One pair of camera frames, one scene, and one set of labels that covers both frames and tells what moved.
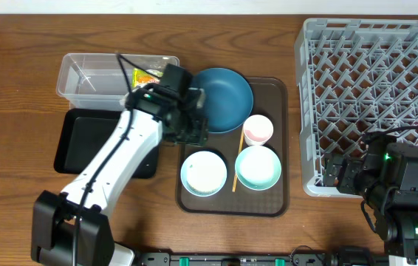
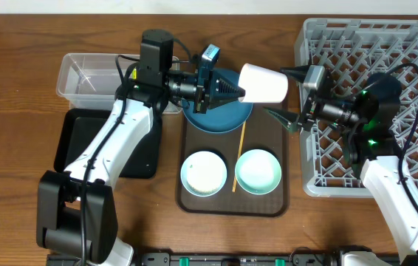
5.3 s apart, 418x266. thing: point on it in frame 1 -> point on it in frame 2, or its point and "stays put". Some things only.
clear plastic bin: (100, 81) stays put
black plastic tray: (83, 133) stays put
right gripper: (353, 168) -> (312, 117)
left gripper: (199, 136) -> (214, 84)
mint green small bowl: (258, 168) stays put
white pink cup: (257, 129) -> (262, 85)
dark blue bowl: (228, 97) stays put
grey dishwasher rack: (361, 77) stays put
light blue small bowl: (203, 174) stays put
